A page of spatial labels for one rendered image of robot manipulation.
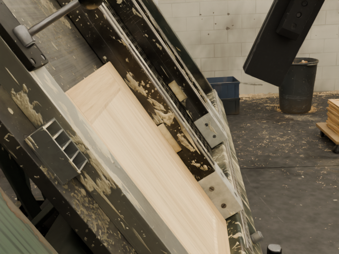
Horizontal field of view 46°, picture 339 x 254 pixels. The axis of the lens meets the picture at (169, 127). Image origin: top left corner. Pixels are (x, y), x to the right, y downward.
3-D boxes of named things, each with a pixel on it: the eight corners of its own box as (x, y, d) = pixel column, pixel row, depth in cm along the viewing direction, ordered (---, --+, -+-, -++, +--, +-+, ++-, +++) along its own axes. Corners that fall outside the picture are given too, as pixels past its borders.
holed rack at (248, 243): (252, 258, 88) (255, 257, 88) (245, 248, 88) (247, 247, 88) (216, 93, 245) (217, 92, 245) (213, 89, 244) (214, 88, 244)
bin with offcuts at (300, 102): (321, 114, 491) (325, 62, 471) (279, 116, 493) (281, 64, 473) (308, 104, 540) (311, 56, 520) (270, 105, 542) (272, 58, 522)
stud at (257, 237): (255, 247, 97) (265, 241, 96) (249, 239, 96) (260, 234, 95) (253, 241, 99) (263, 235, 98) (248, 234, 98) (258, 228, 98)
